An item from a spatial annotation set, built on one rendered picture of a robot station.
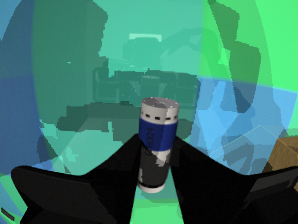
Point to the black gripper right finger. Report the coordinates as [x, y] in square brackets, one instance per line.
[212, 194]

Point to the black and blue battery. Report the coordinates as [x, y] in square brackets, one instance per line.
[158, 130]

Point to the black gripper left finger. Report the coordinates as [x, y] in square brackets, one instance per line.
[105, 194]

